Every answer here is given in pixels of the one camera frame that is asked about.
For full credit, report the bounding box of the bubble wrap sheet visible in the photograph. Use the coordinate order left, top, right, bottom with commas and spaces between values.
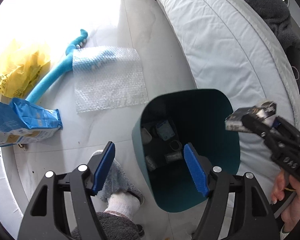
72, 45, 148, 114

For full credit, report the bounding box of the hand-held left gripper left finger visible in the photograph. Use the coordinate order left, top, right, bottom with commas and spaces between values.
17, 141, 115, 240

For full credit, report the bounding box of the yellow plastic bag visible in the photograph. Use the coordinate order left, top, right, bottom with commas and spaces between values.
0, 39, 52, 98

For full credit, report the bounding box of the small blue packet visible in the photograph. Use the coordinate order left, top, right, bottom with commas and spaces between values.
156, 119, 175, 141

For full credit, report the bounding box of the grey fluffy slipper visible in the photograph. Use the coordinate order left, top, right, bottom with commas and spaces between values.
89, 150, 145, 205

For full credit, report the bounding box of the person's grey fleece trouser leg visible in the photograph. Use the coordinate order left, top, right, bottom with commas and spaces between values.
71, 211, 145, 240

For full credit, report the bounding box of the blue paper packet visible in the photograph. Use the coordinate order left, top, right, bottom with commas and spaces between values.
0, 97, 63, 147

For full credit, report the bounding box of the teal trash bin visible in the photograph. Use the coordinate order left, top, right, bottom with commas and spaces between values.
132, 89, 241, 213

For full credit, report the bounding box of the person's white socked foot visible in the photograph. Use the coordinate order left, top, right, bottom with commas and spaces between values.
105, 192, 141, 222

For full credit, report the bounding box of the bed with pale mattress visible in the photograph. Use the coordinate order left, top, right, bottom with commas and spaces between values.
145, 0, 300, 205

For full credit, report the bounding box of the dark grey fleece blanket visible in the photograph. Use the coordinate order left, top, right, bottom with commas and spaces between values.
240, 0, 300, 98

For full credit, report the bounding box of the black cardboard box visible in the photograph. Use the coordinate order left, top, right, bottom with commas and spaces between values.
225, 101, 277, 132

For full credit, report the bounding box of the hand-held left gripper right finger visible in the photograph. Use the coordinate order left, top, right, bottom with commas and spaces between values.
183, 142, 280, 240

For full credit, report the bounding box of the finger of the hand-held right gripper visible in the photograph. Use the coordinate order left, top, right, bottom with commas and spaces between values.
241, 115, 273, 140
271, 116, 293, 135

